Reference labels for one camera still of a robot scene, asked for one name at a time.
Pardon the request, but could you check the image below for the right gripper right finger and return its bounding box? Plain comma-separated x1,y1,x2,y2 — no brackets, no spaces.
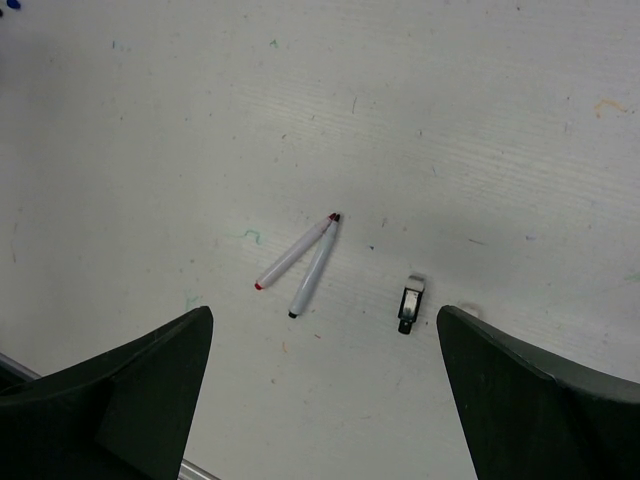
436,306,639,479

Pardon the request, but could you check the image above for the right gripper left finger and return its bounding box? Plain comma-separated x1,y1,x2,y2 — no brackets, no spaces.
1,306,214,479

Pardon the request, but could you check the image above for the black pen cap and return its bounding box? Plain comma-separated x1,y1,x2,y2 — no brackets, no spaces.
397,273,427,335

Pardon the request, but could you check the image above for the red marker pen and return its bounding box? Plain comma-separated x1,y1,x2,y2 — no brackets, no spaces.
254,212,337,290

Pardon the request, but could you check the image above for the black marker pen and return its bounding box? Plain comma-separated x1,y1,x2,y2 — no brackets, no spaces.
288,214,341,318

